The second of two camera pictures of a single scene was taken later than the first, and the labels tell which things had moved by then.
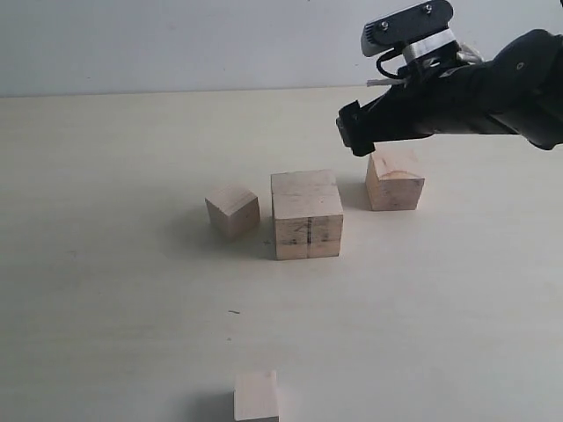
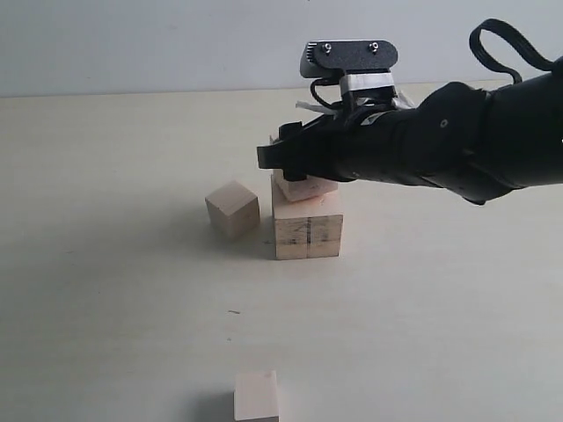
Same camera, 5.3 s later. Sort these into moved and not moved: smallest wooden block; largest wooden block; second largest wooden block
Moved: second largest wooden block
Not moved: largest wooden block; smallest wooden block
